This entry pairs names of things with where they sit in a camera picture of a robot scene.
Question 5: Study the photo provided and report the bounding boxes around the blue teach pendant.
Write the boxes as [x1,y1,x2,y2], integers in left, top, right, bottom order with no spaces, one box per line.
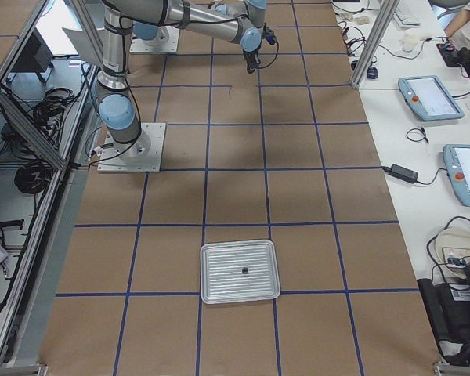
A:
[398,75,465,121]
[443,144,470,207]

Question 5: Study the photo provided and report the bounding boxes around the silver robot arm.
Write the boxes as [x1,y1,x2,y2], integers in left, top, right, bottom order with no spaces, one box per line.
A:
[97,5,150,161]
[103,1,278,74]

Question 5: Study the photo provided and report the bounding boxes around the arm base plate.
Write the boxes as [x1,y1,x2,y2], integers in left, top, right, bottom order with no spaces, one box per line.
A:
[130,23,179,55]
[97,123,166,173]

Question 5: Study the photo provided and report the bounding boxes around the black power adapter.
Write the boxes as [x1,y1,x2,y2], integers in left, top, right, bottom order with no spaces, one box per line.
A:
[381,164,418,184]

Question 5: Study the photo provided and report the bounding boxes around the blue teach pendant near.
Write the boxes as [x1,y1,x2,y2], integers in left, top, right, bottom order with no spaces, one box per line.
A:
[443,144,470,207]

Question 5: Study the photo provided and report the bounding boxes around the blue teach pendant far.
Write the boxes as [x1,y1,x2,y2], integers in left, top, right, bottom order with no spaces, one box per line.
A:
[398,75,465,121]

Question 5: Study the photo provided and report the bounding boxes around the silver ribbed metal tray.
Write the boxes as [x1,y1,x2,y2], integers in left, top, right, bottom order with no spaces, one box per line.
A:
[200,239,280,305]

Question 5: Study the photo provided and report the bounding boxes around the blue black small device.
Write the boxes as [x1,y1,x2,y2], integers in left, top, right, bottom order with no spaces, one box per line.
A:
[366,67,378,80]

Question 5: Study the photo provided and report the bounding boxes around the aluminium frame post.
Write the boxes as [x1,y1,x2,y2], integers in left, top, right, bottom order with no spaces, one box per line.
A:
[351,0,400,89]

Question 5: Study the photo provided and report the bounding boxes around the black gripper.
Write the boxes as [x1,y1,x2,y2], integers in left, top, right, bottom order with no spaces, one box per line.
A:
[244,50,260,73]

